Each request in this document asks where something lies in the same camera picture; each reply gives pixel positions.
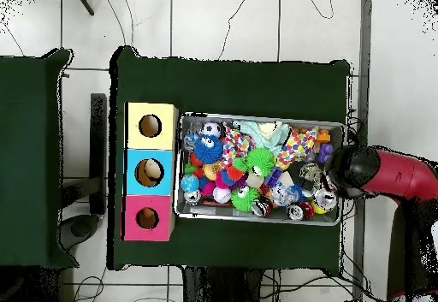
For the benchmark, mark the purple building block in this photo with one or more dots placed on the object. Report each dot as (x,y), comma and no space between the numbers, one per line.
(325,151)

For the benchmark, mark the black upright panel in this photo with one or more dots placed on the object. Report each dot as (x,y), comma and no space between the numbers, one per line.
(98,144)

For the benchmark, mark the mint green cloth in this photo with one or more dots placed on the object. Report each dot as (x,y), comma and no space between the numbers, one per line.
(253,131)

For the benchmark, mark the black and white soccer ball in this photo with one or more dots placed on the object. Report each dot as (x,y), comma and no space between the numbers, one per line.
(211,130)

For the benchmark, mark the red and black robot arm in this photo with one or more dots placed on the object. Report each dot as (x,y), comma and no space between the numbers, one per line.
(393,175)

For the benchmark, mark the colourful polka dot cloth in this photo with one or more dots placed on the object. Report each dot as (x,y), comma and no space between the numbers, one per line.
(296,146)
(236,144)

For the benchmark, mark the blue spiky ball with eyes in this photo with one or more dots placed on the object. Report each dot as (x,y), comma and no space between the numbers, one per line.
(209,148)

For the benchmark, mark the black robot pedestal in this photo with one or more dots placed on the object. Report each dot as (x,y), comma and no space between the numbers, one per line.
(219,288)

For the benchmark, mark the blue globe ball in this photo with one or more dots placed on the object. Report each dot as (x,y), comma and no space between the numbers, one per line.
(190,183)

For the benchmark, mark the large green spiky ball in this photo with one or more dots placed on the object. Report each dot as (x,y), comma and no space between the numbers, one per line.
(260,160)

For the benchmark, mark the cream yellow cloth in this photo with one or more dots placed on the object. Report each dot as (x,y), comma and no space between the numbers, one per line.
(268,128)

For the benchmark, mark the wooden box with three holes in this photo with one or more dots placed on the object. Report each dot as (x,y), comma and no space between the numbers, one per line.
(133,137)

